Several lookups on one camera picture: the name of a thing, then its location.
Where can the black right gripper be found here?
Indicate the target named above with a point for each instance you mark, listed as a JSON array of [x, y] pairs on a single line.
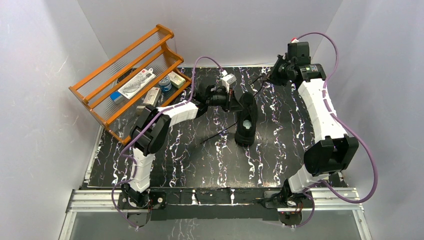
[[272, 77]]

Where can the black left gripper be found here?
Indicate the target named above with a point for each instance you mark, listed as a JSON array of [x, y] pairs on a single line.
[[230, 100]]

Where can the black mesh shoe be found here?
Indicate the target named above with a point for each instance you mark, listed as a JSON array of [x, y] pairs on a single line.
[[246, 120]]

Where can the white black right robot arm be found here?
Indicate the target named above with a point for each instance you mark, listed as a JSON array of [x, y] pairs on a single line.
[[333, 149]]

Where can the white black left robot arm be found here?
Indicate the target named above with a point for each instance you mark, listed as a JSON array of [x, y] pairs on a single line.
[[151, 129]]

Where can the small green white box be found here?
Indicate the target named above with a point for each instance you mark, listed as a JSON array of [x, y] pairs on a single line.
[[176, 80]]

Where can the blue tape roll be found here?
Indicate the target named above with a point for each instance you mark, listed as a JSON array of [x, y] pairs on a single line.
[[165, 84]]

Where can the beige rectangular box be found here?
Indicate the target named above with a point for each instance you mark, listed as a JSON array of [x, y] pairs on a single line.
[[152, 96]]

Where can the orange wooden shelf rack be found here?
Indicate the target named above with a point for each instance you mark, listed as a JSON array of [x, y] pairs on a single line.
[[150, 52]]

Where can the white ruler set package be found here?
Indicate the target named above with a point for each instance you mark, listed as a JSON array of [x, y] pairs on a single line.
[[137, 83]]

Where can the small grey block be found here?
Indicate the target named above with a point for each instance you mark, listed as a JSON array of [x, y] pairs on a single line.
[[139, 109]]

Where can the blue eraser block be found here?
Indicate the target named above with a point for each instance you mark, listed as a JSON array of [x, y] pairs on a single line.
[[116, 97]]

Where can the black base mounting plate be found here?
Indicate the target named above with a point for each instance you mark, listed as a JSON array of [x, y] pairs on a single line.
[[270, 207]]

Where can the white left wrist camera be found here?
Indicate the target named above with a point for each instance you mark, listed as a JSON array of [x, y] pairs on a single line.
[[227, 80]]

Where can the aluminium frame rail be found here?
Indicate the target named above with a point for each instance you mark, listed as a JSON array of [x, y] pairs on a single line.
[[106, 200]]

